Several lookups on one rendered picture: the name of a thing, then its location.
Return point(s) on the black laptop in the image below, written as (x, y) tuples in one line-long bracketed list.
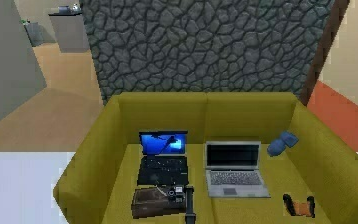
[(163, 168)]

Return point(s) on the olive yellow sofa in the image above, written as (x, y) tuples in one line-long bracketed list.
[(253, 113)]

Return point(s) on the silver laptop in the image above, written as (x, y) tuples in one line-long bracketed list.
[(233, 173)]

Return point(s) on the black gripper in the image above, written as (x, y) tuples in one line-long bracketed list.
[(171, 194)]

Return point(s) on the blue cloth bundle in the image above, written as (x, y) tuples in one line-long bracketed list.
[(279, 144)]

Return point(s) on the grey cabinet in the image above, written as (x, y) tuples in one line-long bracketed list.
[(70, 33)]

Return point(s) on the blue grey pan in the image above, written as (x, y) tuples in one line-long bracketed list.
[(64, 10)]

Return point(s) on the dark brown flat box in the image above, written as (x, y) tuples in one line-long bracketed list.
[(150, 205)]

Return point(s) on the orange and black object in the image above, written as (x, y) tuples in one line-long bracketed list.
[(299, 207)]

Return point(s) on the grey bin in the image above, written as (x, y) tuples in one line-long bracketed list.
[(33, 34)]

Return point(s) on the silver kettle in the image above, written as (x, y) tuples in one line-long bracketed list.
[(75, 8)]

